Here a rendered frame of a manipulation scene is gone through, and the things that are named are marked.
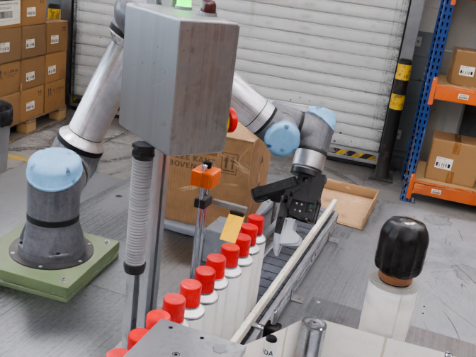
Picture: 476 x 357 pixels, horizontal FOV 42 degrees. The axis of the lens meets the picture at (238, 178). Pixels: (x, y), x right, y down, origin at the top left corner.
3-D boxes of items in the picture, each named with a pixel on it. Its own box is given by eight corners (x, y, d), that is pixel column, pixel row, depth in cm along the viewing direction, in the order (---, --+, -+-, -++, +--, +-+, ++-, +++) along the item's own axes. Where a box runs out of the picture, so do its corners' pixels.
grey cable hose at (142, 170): (138, 278, 95) (149, 149, 88) (118, 272, 96) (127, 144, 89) (149, 269, 98) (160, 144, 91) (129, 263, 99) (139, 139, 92)
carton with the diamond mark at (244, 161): (241, 236, 169) (254, 141, 160) (159, 217, 174) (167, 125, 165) (263, 200, 197) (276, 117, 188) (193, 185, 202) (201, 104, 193)
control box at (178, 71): (167, 157, 86) (180, 18, 79) (117, 124, 98) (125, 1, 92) (228, 153, 91) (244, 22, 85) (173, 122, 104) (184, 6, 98)
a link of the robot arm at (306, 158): (293, 146, 145) (298, 155, 152) (287, 163, 144) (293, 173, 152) (324, 152, 142) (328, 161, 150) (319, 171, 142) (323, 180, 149)
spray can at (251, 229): (247, 329, 121) (261, 234, 114) (221, 324, 122) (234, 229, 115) (251, 314, 126) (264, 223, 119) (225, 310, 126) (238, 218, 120)
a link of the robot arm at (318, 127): (301, 108, 152) (333, 119, 153) (289, 150, 150) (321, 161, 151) (309, 100, 144) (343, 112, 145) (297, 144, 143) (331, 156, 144)
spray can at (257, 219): (248, 316, 125) (262, 224, 118) (226, 307, 127) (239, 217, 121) (259, 306, 130) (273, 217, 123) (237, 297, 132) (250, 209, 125)
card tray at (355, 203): (361, 230, 189) (364, 218, 187) (281, 209, 197) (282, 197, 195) (377, 200, 216) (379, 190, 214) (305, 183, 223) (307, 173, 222)
